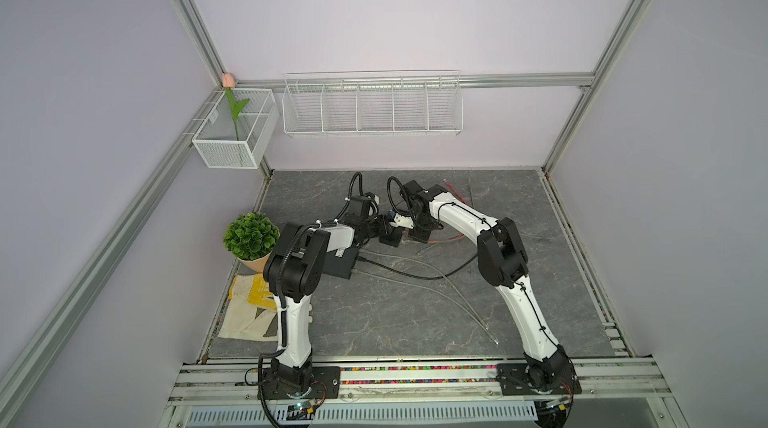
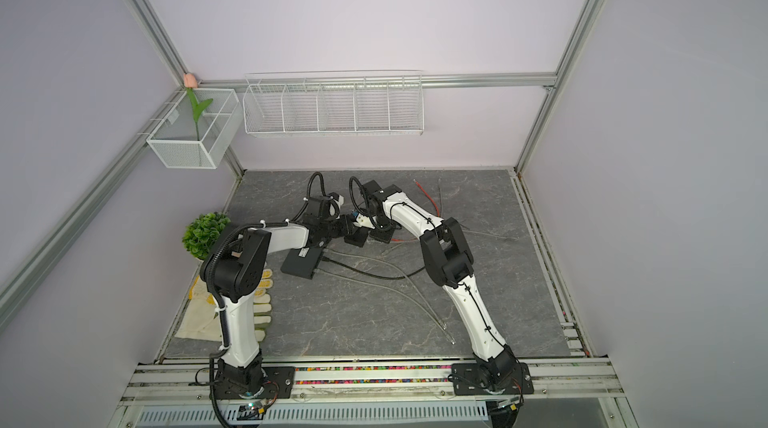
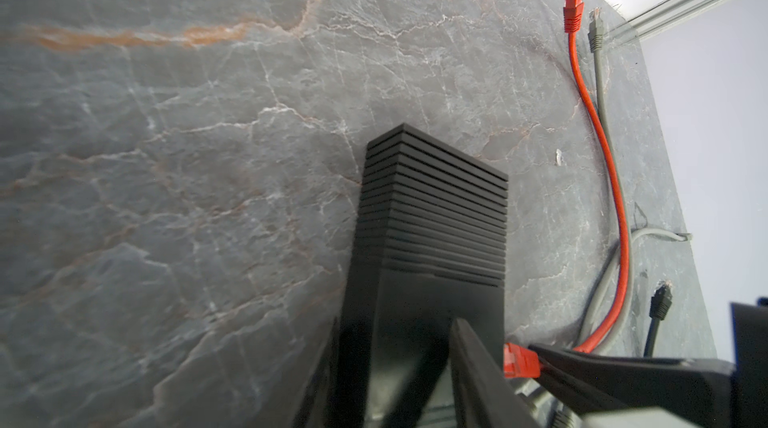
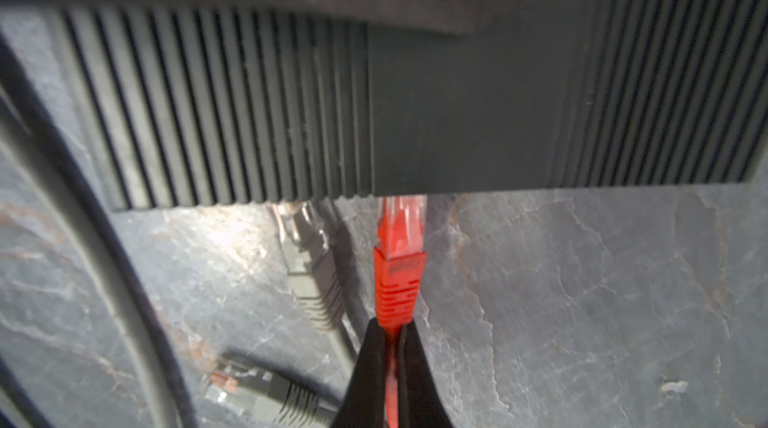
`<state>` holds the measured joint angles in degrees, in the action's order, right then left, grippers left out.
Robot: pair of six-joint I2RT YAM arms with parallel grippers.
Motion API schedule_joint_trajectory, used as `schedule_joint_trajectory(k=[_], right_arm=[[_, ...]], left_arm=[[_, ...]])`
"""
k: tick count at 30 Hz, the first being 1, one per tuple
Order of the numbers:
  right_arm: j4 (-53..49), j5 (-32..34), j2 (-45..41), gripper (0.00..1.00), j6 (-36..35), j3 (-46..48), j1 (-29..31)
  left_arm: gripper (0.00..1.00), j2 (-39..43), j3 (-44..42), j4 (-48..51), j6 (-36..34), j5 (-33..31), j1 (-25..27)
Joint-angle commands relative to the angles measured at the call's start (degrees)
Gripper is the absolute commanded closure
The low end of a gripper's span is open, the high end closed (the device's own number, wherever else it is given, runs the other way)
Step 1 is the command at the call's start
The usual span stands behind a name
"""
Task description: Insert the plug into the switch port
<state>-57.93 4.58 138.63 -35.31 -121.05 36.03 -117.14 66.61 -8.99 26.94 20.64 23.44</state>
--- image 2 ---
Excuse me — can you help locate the small ribbed black switch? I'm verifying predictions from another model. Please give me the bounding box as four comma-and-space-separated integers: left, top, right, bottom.
344, 227, 370, 247

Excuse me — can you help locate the red ethernet cable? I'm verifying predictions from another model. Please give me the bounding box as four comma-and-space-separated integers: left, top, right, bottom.
389, 179, 442, 244

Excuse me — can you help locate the grey ethernet cable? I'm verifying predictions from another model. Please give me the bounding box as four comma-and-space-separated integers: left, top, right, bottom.
314, 268, 457, 346
434, 181, 517, 243
317, 247, 448, 333

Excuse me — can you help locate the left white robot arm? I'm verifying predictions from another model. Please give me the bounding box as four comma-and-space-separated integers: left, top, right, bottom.
200, 192, 350, 368

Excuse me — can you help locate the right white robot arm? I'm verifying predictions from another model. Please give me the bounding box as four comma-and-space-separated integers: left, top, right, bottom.
359, 180, 519, 391

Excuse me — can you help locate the green artificial plant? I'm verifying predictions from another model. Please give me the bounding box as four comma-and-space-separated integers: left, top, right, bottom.
182, 212, 231, 260

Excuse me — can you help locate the yellow white work glove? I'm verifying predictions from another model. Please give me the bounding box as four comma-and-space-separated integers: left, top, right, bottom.
175, 268, 274, 342

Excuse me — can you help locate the white mesh square basket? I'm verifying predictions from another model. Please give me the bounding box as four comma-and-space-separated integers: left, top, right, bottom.
147, 88, 244, 169

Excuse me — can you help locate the pink artificial tulip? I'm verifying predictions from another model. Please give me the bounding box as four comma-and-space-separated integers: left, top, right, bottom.
183, 74, 213, 141

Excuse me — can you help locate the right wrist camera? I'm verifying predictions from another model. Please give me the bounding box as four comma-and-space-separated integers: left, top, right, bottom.
351, 210, 377, 230

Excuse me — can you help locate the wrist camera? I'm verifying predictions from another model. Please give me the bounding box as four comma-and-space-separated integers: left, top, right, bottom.
351, 210, 377, 230
328, 191, 345, 207

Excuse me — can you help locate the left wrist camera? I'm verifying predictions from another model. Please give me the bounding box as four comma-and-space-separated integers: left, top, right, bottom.
328, 191, 345, 207

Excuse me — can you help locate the black cable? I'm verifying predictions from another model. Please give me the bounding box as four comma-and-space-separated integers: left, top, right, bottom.
320, 255, 428, 282

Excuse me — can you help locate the white wire long basket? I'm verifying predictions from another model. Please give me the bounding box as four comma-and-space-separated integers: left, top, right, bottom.
243, 70, 425, 136

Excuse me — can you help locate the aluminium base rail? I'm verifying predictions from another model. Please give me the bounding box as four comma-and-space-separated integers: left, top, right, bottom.
109, 357, 638, 427

